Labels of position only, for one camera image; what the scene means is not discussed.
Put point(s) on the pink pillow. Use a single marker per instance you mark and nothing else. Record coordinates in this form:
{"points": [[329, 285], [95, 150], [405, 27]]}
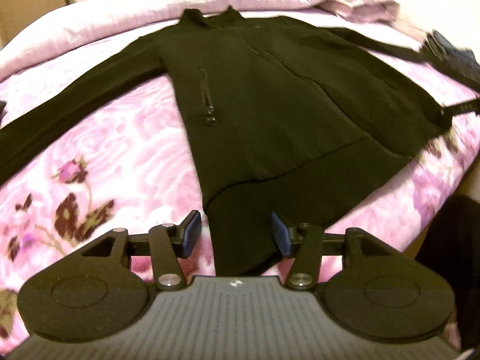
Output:
{"points": [[363, 11]]}

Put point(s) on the white striped duvet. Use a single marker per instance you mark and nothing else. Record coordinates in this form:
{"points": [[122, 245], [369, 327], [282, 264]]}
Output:
{"points": [[81, 23]]}

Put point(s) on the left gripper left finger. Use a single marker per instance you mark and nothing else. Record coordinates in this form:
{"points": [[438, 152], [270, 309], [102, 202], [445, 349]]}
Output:
{"points": [[164, 245]]}

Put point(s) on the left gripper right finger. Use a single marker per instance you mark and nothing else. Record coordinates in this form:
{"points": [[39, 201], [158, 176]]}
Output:
{"points": [[308, 243]]}

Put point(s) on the black zip jacket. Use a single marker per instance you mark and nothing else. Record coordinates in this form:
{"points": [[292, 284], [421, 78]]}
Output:
{"points": [[282, 117]]}

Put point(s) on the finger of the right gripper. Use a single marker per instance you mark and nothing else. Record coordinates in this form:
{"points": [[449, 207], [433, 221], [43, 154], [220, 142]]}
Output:
{"points": [[470, 106]]}

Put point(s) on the folded dark clothes stack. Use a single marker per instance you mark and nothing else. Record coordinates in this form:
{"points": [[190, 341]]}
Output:
{"points": [[459, 64]]}

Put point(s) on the pink rose bedsheet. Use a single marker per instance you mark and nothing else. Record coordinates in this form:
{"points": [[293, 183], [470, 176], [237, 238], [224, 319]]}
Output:
{"points": [[129, 164]]}

